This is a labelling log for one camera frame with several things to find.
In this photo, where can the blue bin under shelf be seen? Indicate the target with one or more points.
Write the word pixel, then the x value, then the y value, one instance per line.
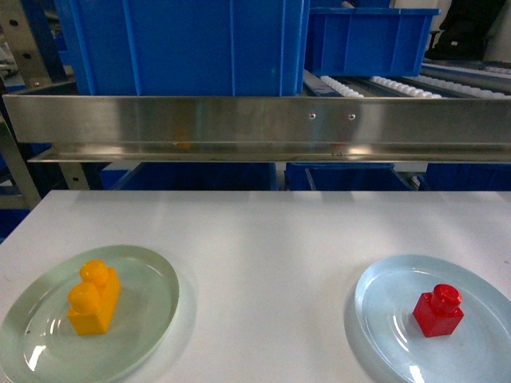
pixel 344 177

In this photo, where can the pale blue glass plate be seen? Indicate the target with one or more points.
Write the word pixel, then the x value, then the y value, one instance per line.
pixel 477 351

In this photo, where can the pale green glass plate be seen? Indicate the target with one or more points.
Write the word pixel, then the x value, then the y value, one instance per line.
pixel 39 344

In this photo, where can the white roller conveyor track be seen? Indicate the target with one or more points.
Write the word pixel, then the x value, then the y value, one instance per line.
pixel 411 87

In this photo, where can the red one-stud toy block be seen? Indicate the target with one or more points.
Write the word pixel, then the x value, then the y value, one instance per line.
pixel 438 313

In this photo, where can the yellow two-stud toy block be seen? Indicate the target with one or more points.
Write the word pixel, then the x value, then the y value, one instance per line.
pixel 93 302

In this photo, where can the large blue plastic bin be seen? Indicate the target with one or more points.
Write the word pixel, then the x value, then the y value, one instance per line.
pixel 186 48

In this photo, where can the stainless steel shelf rail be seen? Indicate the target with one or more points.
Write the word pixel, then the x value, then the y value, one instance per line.
pixel 264 129

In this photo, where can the steel rack upright post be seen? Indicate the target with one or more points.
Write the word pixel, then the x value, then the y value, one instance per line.
pixel 21 39

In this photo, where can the blue plastic bin on rollers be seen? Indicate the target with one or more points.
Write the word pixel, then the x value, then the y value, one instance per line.
pixel 367 42

